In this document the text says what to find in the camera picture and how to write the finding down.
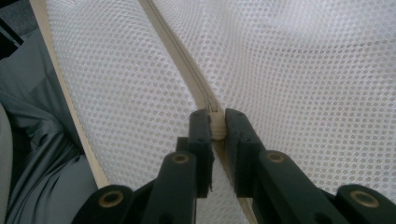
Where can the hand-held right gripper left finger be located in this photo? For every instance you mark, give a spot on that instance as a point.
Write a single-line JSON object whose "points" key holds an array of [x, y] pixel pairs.
{"points": [[186, 165]]}

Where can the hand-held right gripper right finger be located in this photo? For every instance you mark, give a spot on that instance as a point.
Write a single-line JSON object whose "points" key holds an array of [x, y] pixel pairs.
{"points": [[261, 168]]}

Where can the white mesh laundry bag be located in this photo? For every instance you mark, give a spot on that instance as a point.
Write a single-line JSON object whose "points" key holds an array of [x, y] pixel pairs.
{"points": [[249, 68]]}

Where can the grey cloth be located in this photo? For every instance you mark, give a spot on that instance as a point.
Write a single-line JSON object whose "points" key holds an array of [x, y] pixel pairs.
{"points": [[43, 137]]}

